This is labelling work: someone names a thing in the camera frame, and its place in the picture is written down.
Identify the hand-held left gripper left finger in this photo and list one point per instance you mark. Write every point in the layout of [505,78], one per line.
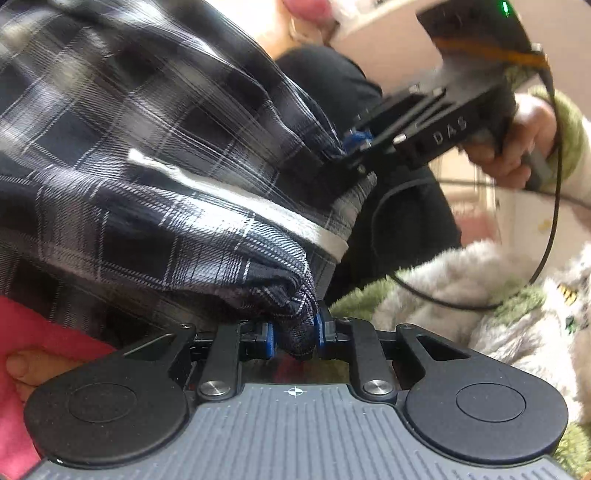
[269,341]

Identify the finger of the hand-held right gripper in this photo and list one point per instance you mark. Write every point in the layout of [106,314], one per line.
[356,141]
[323,177]

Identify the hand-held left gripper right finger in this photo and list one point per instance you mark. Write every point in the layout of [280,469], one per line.
[322,334]

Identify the black white plaid shirt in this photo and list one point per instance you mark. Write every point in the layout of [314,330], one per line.
[138,161]

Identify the person's right forearm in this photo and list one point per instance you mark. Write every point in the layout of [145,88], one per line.
[572,138]

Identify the person's right hand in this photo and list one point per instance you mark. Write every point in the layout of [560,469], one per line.
[512,157]

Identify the cream cabinet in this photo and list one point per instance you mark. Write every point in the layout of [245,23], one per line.
[521,217]

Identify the green cream fleece robe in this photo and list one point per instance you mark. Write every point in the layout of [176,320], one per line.
[508,300]

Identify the pink floral blanket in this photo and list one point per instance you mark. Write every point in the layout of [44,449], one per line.
[55,332]

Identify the person's bare foot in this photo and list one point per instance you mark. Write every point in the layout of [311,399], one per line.
[32,369]

